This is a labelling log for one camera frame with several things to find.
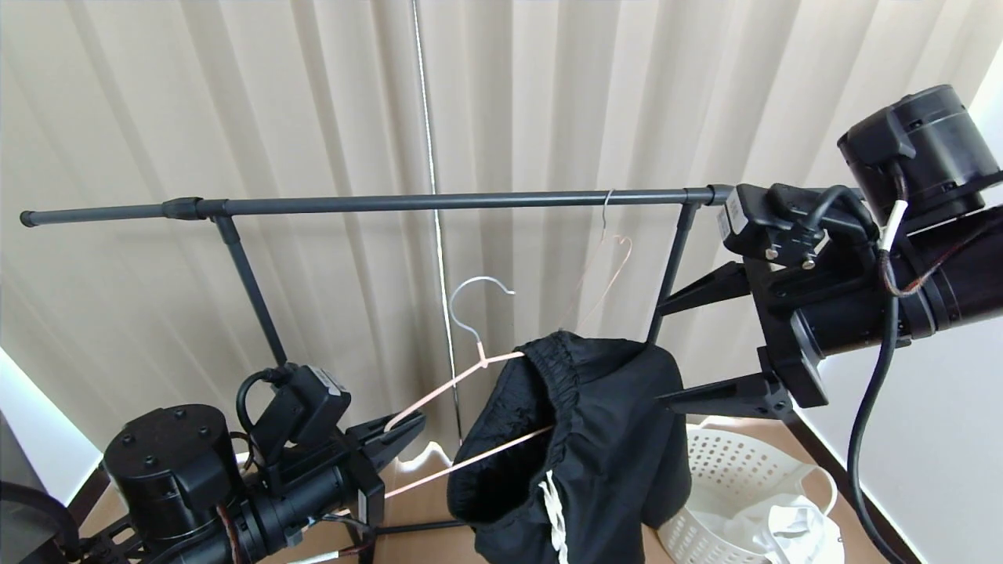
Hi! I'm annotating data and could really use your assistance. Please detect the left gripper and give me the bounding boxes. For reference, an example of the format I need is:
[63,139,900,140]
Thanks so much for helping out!
[235,411,429,564]

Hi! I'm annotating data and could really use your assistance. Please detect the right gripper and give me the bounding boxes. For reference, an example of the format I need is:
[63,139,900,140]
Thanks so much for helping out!
[657,226,1003,420]

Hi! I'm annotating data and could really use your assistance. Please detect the pink clothes hanger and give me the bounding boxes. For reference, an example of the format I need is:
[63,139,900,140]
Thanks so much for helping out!
[333,276,556,518]
[558,190,634,334]

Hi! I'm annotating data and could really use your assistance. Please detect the black shorts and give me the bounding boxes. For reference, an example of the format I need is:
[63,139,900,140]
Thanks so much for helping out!
[447,330,692,564]

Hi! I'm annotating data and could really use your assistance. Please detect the white laundry basket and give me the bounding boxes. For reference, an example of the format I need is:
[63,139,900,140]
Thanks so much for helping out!
[657,423,838,564]

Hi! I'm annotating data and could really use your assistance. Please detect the black clothes rack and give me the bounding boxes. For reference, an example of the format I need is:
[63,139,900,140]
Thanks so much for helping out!
[20,184,741,564]

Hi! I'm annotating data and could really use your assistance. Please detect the white garment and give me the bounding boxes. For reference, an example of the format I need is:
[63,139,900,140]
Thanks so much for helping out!
[705,490,845,564]

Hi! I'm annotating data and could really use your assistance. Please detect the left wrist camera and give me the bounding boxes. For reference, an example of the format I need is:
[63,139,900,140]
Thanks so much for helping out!
[252,364,352,475]

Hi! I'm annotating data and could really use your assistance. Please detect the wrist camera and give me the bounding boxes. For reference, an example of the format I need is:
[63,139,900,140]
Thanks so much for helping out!
[717,183,882,271]
[252,364,352,475]

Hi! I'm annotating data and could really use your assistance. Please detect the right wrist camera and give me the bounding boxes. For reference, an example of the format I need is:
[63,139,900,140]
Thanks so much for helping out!
[717,183,882,271]

